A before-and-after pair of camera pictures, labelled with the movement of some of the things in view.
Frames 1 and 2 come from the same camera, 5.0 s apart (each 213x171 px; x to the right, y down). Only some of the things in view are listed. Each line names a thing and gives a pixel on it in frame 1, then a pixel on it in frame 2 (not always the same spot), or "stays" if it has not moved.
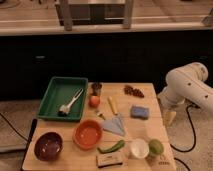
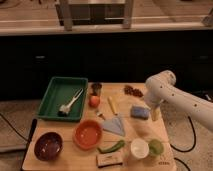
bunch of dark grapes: [130, 90] stays
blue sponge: [140, 112] stays
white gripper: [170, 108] → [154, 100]
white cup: [139, 148] stays
